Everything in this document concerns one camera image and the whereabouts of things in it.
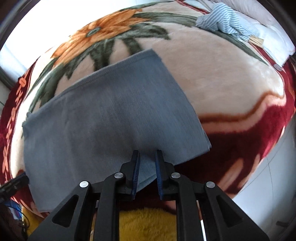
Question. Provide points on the yellow fuzzy garment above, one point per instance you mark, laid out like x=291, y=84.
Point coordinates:
x=148, y=224

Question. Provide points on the blue striped cloth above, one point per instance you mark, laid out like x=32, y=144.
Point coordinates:
x=224, y=19

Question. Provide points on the red floral plush blanket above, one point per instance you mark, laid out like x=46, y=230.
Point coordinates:
x=242, y=101

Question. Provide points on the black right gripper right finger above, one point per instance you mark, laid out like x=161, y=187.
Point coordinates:
x=204, y=211

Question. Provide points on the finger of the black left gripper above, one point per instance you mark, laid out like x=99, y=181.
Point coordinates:
x=11, y=187

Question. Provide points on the white pillow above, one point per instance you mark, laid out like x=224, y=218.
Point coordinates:
x=277, y=44

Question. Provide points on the grey pants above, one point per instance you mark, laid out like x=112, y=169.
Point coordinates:
x=89, y=130

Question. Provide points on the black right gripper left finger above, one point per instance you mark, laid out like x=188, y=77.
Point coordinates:
x=90, y=210

